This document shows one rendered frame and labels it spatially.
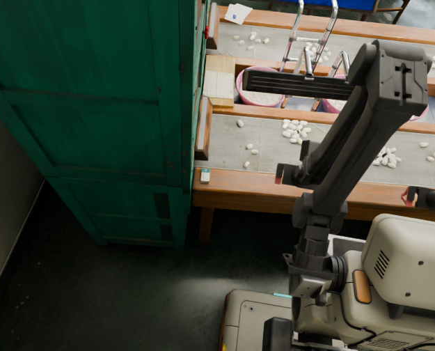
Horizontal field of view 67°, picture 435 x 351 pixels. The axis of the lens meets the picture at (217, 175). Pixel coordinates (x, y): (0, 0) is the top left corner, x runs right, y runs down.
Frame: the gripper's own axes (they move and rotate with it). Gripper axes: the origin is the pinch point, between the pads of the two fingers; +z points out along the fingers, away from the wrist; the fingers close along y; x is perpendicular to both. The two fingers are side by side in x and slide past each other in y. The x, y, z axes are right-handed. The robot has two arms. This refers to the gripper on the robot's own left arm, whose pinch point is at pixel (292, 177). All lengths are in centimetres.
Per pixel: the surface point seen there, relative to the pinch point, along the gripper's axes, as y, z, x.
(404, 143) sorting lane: -60, 43, -28
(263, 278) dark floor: -11, 84, 55
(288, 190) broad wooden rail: -4.5, 24.1, 3.7
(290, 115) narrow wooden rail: -4, 42, -33
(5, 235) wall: 130, 61, 51
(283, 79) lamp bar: 7.6, 7.0, -35.7
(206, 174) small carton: 30.2, 22.2, 3.0
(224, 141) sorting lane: 25.2, 35.8, -13.9
